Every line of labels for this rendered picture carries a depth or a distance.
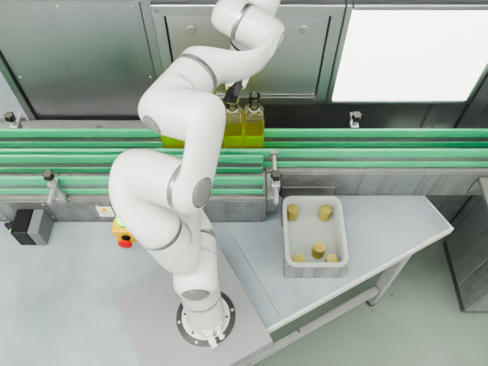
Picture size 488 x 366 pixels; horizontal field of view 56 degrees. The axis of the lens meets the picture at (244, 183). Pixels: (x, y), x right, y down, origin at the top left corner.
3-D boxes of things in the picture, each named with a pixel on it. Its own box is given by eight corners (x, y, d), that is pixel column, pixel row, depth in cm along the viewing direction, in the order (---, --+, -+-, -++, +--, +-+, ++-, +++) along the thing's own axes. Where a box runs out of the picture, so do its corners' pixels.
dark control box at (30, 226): (54, 222, 140) (43, 208, 133) (48, 245, 136) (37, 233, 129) (27, 222, 140) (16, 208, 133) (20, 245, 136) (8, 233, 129)
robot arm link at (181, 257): (134, 255, 81) (139, 183, 91) (182, 302, 100) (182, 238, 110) (184, 245, 80) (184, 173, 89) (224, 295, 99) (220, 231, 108)
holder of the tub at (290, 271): (332, 196, 146) (337, 183, 139) (343, 277, 131) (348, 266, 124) (279, 196, 146) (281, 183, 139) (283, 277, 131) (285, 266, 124)
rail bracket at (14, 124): (37, 129, 145) (20, 100, 133) (32, 147, 141) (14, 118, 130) (25, 129, 145) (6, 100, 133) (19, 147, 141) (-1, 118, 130)
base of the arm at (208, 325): (242, 338, 116) (241, 316, 104) (197, 359, 113) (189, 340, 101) (218, 286, 125) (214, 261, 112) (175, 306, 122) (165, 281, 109)
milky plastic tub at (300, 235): (335, 210, 142) (340, 194, 135) (344, 277, 130) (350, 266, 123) (279, 210, 142) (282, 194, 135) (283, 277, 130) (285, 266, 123)
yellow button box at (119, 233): (143, 222, 140) (139, 210, 134) (140, 244, 136) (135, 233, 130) (120, 222, 140) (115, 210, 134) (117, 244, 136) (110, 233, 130)
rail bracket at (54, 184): (71, 195, 131) (55, 168, 120) (66, 218, 127) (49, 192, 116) (57, 195, 131) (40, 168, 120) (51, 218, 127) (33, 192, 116)
